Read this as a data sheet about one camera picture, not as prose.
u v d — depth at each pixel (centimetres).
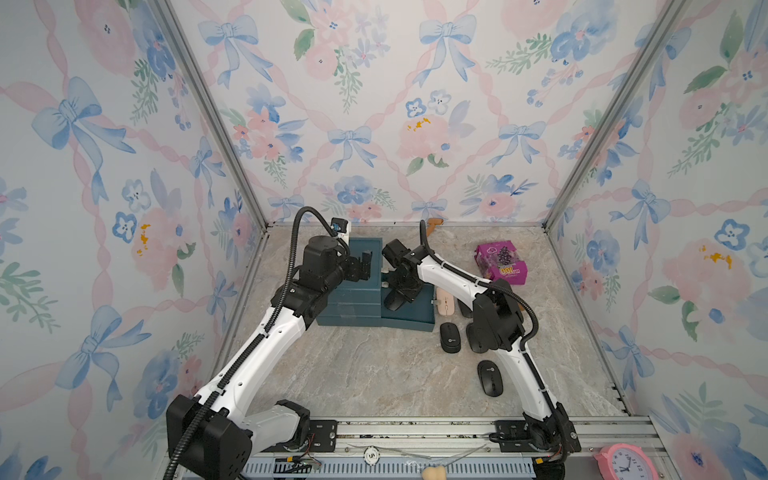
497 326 59
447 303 95
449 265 68
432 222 120
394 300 96
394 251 81
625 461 69
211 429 38
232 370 42
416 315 101
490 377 82
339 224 64
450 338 88
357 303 81
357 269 68
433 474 67
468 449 74
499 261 102
